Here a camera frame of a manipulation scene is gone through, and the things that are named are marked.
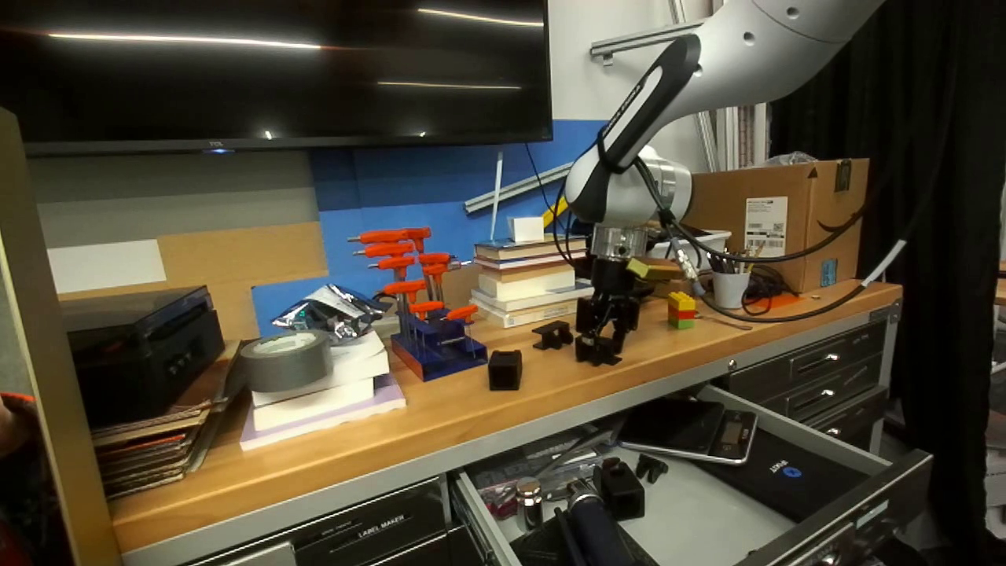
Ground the white pen cup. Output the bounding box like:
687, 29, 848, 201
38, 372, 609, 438
712, 271, 753, 312

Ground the small black clip part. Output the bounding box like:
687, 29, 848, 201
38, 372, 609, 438
636, 457, 670, 483

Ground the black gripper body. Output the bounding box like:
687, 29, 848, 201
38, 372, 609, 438
576, 223, 644, 327

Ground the metal square ruler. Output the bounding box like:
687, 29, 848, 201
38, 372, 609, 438
464, 163, 573, 214

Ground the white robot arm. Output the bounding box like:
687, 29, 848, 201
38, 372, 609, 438
564, 0, 885, 366

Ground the black box blue logo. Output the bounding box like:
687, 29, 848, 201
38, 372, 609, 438
715, 429, 865, 522

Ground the black block in drawer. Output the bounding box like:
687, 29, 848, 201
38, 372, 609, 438
599, 459, 644, 517

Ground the black wall monitor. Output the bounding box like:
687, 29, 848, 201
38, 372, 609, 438
0, 0, 554, 155

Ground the white plastic bin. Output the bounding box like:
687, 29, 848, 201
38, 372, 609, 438
649, 229, 732, 264

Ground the orange handled tool set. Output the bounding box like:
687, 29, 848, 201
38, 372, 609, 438
356, 227, 489, 380

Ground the black angled part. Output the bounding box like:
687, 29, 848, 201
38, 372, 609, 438
536, 319, 573, 350

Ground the black bracket part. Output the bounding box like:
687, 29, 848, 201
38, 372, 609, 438
576, 335, 623, 366

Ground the colourful toy brick stack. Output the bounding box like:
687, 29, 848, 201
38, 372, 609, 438
670, 291, 698, 329

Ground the metal drawer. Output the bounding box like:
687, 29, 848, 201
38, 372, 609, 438
454, 386, 932, 566

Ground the white small box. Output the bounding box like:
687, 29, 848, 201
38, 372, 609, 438
511, 216, 545, 246

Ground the black tablet in drawer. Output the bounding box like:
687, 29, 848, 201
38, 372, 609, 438
621, 396, 758, 465

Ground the black device box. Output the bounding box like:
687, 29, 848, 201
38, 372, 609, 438
60, 286, 225, 427

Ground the black cube block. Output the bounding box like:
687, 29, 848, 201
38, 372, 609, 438
489, 350, 522, 389

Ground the stack of books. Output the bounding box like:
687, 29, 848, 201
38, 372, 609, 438
472, 234, 595, 327

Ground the crumpled silver foil bag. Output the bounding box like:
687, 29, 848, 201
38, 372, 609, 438
275, 282, 396, 342

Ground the grey duct tape roll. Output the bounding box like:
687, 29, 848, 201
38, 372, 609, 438
240, 329, 331, 392

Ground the dark blue flashlight case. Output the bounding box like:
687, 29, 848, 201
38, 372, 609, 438
556, 492, 636, 566

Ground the cardboard shipping box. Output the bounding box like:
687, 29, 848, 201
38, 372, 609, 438
687, 158, 871, 291

